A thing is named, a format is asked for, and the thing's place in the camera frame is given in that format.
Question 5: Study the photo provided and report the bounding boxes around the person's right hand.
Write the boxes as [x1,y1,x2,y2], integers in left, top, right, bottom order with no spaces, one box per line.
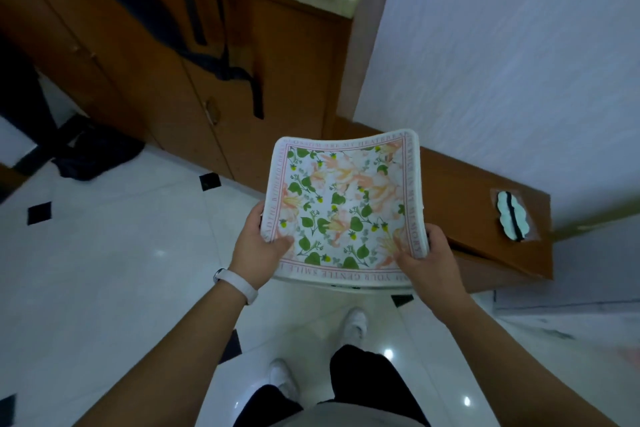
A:
[393,224,473,326]

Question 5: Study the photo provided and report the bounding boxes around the person's left hand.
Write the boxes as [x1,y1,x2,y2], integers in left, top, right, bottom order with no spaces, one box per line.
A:
[227,200,295,291]

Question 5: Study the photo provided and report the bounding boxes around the floral cloth stack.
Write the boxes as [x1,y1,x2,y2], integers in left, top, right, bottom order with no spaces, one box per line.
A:
[260,129,430,292]

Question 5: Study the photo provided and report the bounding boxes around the person's right forearm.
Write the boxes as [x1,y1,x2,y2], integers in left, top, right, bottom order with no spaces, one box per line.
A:
[440,292,621,427]

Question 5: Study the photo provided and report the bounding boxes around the person's left forearm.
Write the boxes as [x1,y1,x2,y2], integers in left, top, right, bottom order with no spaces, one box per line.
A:
[75,282,249,427]

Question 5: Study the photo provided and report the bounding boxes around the white wristband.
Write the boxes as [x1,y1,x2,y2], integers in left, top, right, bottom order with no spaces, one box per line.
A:
[213,268,259,306]

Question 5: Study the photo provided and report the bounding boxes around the person's white right shoe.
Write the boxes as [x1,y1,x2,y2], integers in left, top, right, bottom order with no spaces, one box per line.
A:
[340,308,368,348]

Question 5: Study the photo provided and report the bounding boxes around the person's white shoe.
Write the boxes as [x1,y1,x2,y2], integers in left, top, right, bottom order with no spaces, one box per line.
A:
[340,308,368,348]
[267,359,300,401]

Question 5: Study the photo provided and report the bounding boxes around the brown wooden bench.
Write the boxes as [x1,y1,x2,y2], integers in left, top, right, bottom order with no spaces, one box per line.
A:
[332,116,555,292]

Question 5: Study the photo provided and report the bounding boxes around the white black-striped pad in wrapper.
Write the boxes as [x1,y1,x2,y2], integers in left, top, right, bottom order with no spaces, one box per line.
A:
[490,188,541,244]

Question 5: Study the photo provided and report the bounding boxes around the person's white left shoe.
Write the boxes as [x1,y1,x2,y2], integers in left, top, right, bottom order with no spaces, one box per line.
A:
[267,359,300,401]

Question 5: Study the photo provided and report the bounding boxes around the person's black trousers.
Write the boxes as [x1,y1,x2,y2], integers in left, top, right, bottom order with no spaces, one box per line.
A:
[232,345,432,427]

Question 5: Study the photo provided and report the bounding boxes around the person's grey shirt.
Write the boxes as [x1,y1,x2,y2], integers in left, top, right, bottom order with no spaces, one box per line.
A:
[270,402,426,427]

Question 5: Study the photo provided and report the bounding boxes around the dark cloth heap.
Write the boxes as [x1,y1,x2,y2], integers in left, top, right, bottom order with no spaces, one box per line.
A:
[51,124,146,181]

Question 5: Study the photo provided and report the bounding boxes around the brown wooden cabinet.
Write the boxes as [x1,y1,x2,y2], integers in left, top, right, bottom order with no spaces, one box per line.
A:
[0,0,376,193]

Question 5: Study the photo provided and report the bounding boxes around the dark furniture piece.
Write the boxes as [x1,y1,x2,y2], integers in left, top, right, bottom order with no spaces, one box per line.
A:
[0,36,91,204]

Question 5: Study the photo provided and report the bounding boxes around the black backpack with straps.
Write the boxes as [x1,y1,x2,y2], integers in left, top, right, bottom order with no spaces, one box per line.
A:
[65,0,346,120]

